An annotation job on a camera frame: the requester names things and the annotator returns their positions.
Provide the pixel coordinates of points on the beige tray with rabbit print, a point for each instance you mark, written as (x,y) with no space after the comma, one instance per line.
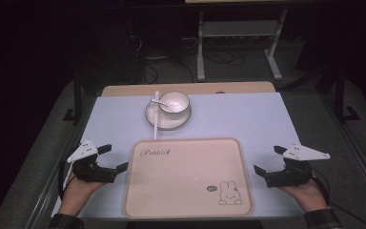
(184,178)

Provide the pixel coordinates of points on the pale blue table mat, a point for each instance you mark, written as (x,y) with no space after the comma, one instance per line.
(241,120)

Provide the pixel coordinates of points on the white metal stand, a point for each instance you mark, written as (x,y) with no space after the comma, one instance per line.
(238,29)

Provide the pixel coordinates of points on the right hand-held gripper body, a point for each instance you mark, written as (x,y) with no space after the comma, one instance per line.
(294,175)

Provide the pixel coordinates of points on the black metal stand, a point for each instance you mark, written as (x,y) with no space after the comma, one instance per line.
(341,95)
(77,95)

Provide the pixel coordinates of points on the white ceramic spoon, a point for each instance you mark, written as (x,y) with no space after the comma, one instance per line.
(158,102)

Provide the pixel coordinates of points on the person's right hand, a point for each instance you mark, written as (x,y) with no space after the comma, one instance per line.
(309,195)

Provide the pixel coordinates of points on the white ceramic bowl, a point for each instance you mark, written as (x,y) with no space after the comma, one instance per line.
(175,103)

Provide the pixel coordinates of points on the white saucer with dark rim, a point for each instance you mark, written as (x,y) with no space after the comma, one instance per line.
(171,122)

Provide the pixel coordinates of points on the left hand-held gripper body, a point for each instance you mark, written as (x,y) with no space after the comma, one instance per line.
(92,173)

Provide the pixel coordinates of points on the person's left hand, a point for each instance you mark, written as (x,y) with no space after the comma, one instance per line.
(76,195)

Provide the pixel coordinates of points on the white chopstick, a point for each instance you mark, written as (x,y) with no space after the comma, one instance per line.
(155,120)
(157,105)

